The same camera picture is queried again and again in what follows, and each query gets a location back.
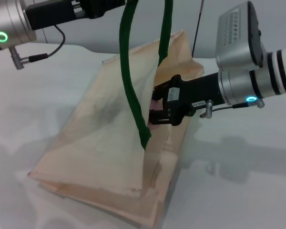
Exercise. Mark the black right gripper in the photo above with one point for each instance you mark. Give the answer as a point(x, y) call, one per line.
point(193, 95)

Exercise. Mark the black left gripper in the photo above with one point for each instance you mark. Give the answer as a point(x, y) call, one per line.
point(52, 14)

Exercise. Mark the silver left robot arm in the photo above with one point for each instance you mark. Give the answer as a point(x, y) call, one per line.
point(12, 26)

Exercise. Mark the silver ribbed wrist camera box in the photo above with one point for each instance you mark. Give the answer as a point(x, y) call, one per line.
point(238, 40)

